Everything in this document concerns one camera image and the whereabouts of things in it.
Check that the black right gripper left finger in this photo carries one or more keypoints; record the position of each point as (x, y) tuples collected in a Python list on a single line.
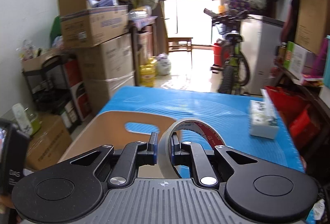
[(105, 165)]

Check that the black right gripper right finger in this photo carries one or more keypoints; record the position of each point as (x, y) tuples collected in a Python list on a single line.
[(221, 165)]

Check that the beige plastic storage bin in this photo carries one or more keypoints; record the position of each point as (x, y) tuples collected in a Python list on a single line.
[(109, 128)]

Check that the clear packing tape roll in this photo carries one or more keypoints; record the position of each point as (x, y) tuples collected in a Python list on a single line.
[(169, 146)]

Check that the blue silicone table mat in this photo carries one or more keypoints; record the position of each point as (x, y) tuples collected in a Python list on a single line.
[(227, 114)]

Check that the white floral tissue box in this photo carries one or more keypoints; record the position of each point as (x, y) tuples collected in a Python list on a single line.
[(263, 119)]

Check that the brown floor cardboard box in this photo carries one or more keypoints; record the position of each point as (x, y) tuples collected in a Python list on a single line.
[(48, 145)]

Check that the yellow oil jug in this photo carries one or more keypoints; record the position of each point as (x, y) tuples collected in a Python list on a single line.
[(147, 75)]

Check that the green black bicycle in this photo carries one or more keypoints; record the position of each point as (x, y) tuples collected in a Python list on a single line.
[(235, 68)]

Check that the red gift bag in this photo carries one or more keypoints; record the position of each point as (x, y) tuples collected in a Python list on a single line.
[(289, 104)]

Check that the large stacked cardboard box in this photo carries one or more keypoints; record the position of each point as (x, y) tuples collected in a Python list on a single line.
[(105, 69)]

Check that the green appliance with towel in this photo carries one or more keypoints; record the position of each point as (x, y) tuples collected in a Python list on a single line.
[(25, 118)]

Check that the black metal shelf rack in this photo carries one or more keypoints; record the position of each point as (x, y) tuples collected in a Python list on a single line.
[(50, 90)]

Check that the white plastic bag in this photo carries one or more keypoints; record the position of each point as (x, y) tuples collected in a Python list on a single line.
[(163, 64)]

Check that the red plastic bucket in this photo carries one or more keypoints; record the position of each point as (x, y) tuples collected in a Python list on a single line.
[(219, 53)]

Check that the wooden chair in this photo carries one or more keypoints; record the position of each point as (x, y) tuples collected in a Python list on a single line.
[(177, 44)]

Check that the green white product box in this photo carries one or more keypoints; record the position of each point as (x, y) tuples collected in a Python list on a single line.
[(295, 58)]

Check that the white chest freezer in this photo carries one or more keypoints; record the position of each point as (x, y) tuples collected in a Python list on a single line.
[(261, 37)]

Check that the open top cardboard box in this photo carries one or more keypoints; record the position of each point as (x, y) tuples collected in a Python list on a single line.
[(83, 26)]

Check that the tall right cardboard box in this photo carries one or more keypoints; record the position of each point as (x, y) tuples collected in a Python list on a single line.
[(313, 24)]

